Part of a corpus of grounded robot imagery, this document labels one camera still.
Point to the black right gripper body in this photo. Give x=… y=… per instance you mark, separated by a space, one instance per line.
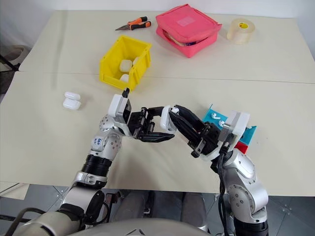
x=208 y=140

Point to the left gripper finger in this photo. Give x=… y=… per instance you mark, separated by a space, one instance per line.
x=156 y=111
x=157 y=137

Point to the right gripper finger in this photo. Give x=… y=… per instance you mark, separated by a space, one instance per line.
x=183 y=130
x=193 y=118

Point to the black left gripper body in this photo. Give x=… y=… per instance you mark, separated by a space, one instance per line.
x=137 y=123

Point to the white earbud case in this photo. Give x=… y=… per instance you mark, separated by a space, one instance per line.
x=72 y=100
x=136 y=61
x=124 y=78
x=166 y=121
x=125 y=65

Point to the white earbud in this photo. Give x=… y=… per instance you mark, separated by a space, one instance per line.
x=175 y=110
x=215 y=115
x=221 y=123
x=249 y=127

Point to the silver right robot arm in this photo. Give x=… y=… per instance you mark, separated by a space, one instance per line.
x=243 y=172

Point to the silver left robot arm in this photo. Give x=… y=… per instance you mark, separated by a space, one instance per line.
x=108 y=145

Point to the closed white earbud case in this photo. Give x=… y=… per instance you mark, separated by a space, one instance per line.
x=124 y=78
x=125 y=65
x=136 y=61

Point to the yellow plastic bin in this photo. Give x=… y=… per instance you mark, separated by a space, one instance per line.
x=113 y=66

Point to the red block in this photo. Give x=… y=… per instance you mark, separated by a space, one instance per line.
x=242 y=148

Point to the blue earbud holder tray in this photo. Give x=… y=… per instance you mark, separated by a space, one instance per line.
x=248 y=136

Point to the pink fabric pouch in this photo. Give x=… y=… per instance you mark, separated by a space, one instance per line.
x=187 y=27

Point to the orange and black pliers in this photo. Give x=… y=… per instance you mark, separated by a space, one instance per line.
x=137 y=23

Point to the clear tape roll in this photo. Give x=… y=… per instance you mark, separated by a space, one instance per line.
x=241 y=30

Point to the grey robot torso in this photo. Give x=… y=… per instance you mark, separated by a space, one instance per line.
x=73 y=227

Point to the grey round base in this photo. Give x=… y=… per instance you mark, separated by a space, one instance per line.
x=17 y=52

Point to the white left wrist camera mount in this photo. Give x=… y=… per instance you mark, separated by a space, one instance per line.
x=116 y=105

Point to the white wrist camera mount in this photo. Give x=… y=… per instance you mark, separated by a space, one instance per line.
x=116 y=105
x=237 y=123

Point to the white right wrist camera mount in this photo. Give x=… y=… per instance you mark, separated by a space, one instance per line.
x=237 y=123

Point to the black metal frame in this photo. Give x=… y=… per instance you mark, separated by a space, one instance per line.
x=7 y=73

